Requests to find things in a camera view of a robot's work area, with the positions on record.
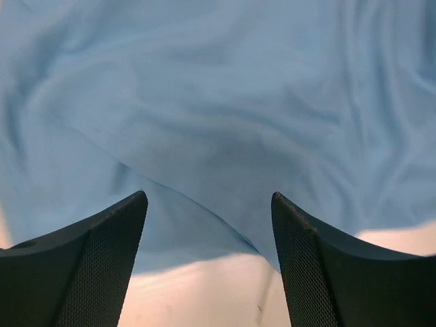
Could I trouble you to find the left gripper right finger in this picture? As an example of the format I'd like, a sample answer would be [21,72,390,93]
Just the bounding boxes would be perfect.
[271,193,435,327]

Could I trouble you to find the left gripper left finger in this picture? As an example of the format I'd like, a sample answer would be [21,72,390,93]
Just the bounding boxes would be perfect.
[1,191,148,326]

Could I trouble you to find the light blue shorts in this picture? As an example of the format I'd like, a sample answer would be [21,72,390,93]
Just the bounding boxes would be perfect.
[1,1,435,272]

